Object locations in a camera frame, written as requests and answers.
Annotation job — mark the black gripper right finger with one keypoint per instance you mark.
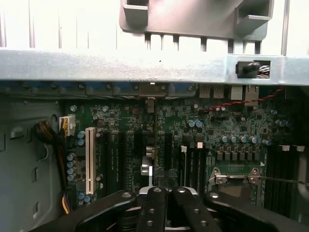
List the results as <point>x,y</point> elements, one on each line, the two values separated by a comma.
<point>241,212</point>

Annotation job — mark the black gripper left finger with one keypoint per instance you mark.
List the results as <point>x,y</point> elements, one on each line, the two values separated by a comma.
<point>108,207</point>

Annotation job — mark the CPU socket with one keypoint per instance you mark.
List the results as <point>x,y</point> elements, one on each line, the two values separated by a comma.
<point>236,191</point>

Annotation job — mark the thin socket locking lever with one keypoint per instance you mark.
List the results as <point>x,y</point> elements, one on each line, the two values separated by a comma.
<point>236,177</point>

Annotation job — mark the black expansion slot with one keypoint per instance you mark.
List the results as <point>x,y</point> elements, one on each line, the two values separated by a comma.
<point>108,157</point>
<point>122,157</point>

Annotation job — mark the white expansion slot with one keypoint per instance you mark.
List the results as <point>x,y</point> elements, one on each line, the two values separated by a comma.
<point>90,157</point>

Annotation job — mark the black RAM slot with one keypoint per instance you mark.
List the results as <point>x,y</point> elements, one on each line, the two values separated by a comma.
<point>200,164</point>
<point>285,174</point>

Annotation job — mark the white power connector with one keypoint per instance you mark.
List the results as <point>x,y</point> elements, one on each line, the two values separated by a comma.
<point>67,125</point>

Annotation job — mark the green motherboard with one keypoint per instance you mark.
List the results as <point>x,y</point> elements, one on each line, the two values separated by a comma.
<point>217,120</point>

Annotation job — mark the black open PC case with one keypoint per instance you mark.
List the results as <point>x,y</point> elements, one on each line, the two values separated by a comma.
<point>96,65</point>

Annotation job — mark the grey parts rack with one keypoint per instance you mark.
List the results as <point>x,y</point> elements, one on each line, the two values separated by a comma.
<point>193,17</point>

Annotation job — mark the black case switch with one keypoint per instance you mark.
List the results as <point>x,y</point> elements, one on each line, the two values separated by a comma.
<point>248,68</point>

